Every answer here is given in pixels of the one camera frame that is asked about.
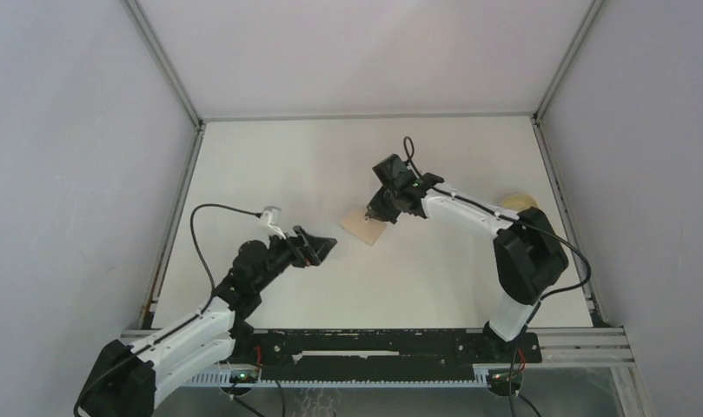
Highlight back aluminium frame rail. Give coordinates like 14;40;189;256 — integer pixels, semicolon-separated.
201;111;535;124

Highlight right aluminium frame post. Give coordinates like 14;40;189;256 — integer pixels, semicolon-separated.
532;0;608;124

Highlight black left camera cable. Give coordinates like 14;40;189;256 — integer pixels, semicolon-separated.
189;203;263;301

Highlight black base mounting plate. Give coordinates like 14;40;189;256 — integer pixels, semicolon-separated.
224;328;543;383

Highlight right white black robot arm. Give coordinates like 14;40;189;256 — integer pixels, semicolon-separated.
367;180;569;361

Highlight left aluminium frame post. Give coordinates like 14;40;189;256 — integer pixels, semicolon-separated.
121;0;203;130

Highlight green controller board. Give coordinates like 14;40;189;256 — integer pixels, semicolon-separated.
229;372;259;385
487;372;523;385

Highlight aluminium frame rail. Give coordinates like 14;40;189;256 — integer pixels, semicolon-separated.
201;111;535;124
111;327;635;369

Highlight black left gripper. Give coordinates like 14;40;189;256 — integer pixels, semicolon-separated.
253;224;334;292

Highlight tan wooden tray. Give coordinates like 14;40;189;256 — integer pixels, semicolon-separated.
499;193;539;213

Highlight white cable duct strip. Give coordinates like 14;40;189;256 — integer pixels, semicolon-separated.
181;368;491;388

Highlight left green controller board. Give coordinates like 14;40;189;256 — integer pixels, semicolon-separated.
229;372;259;385

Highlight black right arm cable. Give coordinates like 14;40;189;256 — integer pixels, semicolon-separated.
402;136;593;301

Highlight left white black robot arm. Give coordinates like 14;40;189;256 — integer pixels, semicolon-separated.
73;226;337;416

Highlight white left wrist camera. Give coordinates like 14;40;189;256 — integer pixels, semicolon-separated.
259;206;287;239

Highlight aluminium frame front rail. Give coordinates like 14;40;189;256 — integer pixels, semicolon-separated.
111;327;635;369

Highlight aluminium frame post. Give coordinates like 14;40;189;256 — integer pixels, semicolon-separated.
532;0;608;124
121;0;203;130

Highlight right green controller board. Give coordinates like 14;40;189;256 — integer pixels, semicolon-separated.
487;372;523;385

